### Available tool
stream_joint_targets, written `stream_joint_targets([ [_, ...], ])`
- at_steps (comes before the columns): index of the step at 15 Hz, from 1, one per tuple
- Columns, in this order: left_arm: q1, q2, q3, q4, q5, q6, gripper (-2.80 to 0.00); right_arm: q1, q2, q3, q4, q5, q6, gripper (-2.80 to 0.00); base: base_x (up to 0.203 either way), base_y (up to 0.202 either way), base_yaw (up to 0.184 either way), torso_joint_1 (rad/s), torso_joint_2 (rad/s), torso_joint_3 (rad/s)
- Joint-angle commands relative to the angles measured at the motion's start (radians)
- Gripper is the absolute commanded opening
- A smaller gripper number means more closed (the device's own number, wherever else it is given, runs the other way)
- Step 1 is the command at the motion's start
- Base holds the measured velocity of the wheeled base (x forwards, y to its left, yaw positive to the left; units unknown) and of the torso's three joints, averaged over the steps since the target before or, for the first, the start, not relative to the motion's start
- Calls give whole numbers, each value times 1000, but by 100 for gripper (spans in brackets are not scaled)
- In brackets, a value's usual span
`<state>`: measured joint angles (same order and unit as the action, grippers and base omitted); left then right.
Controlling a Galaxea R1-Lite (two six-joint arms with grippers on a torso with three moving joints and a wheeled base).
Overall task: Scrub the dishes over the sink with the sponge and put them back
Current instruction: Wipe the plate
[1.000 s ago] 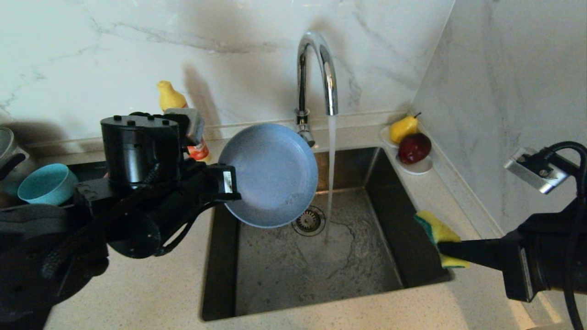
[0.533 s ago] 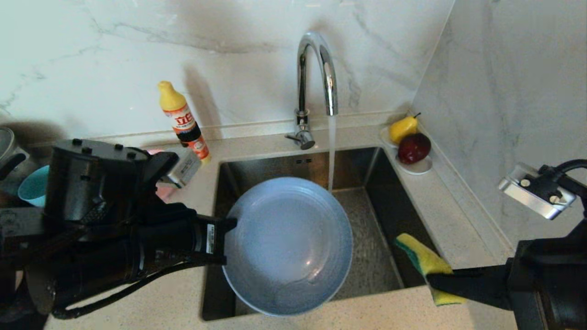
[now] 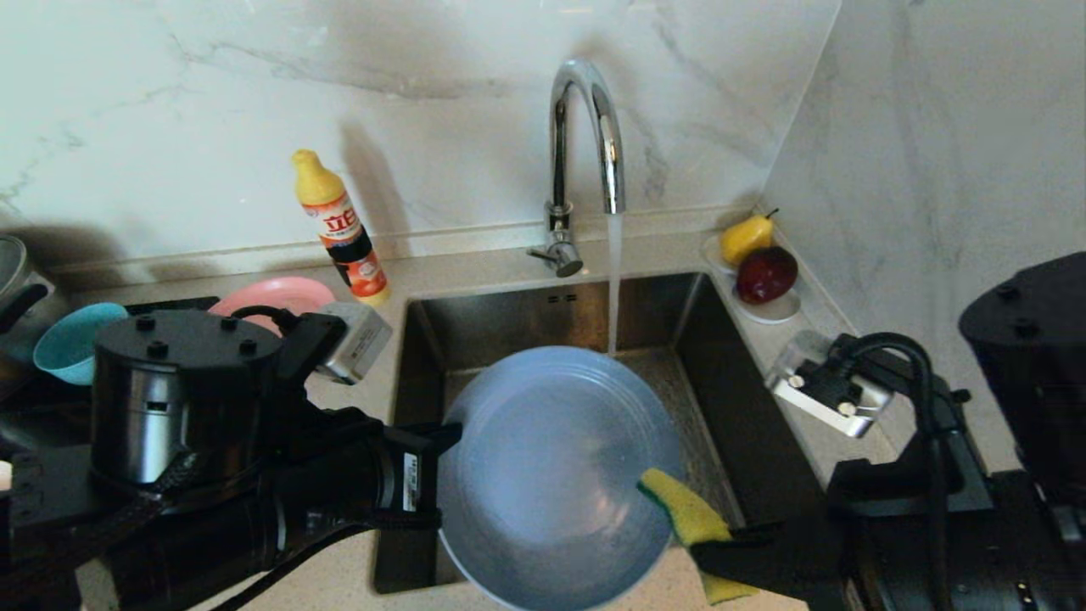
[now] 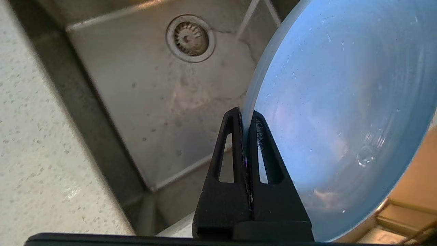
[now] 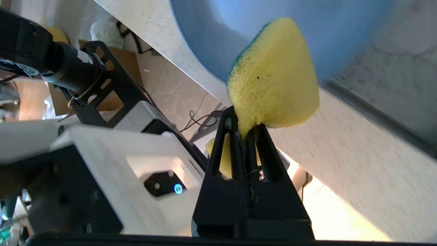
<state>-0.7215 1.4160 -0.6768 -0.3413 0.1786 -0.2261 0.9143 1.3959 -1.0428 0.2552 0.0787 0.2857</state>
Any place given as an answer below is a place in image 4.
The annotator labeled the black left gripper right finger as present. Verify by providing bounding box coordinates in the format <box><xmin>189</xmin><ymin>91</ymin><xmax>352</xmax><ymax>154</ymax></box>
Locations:
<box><xmin>236</xmin><ymin>110</ymin><xmax>314</xmax><ymax>240</ymax></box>

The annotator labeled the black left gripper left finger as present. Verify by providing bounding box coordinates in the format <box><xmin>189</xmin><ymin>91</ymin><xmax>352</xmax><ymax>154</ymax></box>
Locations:
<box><xmin>193</xmin><ymin>107</ymin><xmax>252</xmax><ymax>238</ymax></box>

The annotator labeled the large blue-grey plate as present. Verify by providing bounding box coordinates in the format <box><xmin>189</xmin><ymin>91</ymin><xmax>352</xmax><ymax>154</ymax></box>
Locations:
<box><xmin>242</xmin><ymin>0</ymin><xmax>437</xmax><ymax>242</ymax></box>

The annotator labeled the stainless steel sink basin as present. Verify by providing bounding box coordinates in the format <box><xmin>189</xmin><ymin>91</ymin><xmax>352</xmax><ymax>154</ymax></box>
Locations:
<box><xmin>9</xmin><ymin>0</ymin><xmax>301</xmax><ymax>236</ymax></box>

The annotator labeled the round metal drain strainer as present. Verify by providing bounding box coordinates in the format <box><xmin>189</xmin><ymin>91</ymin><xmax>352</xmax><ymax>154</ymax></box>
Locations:
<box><xmin>166</xmin><ymin>14</ymin><xmax>216</xmax><ymax>63</ymax></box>

